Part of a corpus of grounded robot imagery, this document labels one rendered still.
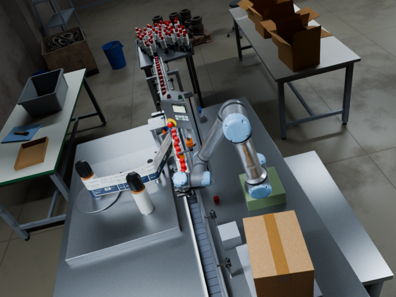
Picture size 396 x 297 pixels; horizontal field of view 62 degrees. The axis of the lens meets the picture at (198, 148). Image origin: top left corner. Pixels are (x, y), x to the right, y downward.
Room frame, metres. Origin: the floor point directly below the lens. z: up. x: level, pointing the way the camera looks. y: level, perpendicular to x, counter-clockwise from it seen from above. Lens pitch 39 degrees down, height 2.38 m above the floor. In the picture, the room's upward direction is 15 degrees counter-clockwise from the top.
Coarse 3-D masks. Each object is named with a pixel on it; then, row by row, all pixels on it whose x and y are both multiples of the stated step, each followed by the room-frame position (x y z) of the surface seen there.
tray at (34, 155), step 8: (24, 144) 2.64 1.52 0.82; (32, 144) 2.64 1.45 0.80; (40, 144) 2.60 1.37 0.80; (24, 152) 2.55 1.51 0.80; (32, 152) 2.51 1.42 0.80; (40, 152) 2.48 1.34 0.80; (16, 160) 2.41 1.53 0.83; (24, 160) 2.42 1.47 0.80; (32, 160) 2.38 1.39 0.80; (40, 160) 2.32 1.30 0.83; (16, 168) 2.31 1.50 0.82
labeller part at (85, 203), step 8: (80, 192) 1.71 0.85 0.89; (88, 192) 1.69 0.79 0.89; (80, 200) 1.63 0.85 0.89; (88, 200) 1.61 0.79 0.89; (96, 200) 1.59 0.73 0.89; (104, 200) 1.57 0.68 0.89; (112, 200) 1.55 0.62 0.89; (80, 208) 1.56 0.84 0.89; (88, 208) 1.54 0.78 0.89; (96, 208) 1.52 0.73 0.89; (104, 208) 1.51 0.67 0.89
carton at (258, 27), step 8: (256, 0) 3.90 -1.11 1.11; (264, 0) 3.90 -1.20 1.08; (272, 0) 3.90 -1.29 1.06; (280, 0) 3.79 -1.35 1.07; (288, 0) 3.63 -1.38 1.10; (256, 8) 3.89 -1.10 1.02; (264, 8) 3.89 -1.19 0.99; (256, 16) 3.79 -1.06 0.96; (264, 16) 3.55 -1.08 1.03; (256, 24) 3.82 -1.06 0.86; (264, 32) 3.56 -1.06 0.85
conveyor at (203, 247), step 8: (192, 200) 1.38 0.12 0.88; (192, 208) 1.32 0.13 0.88; (192, 216) 1.26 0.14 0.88; (200, 216) 1.24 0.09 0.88; (192, 224) 1.21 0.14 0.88; (200, 224) 1.19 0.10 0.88; (200, 232) 1.14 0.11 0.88; (200, 240) 1.08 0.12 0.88; (200, 248) 1.04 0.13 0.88; (208, 248) 1.02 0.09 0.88; (200, 256) 0.99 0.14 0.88; (208, 256) 0.98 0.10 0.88; (208, 264) 0.94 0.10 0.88; (208, 272) 0.89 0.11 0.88; (208, 280) 0.85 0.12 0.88; (216, 280) 0.84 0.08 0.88; (208, 288) 0.81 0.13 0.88; (216, 288) 0.80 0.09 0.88; (216, 296) 0.76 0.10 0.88
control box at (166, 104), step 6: (174, 96) 1.61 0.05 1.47; (162, 102) 1.60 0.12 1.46; (168, 102) 1.58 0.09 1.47; (174, 102) 1.56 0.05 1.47; (180, 102) 1.54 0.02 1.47; (168, 108) 1.58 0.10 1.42; (186, 108) 1.52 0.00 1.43; (168, 114) 1.59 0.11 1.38; (180, 114) 1.55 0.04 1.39; (186, 114) 1.53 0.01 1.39; (198, 114) 1.58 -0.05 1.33; (168, 120) 1.60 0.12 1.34; (174, 120) 1.57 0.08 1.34; (174, 126) 1.58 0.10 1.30; (180, 126) 1.56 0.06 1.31; (186, 126) 1.54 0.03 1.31; (192, 126) 1.52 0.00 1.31
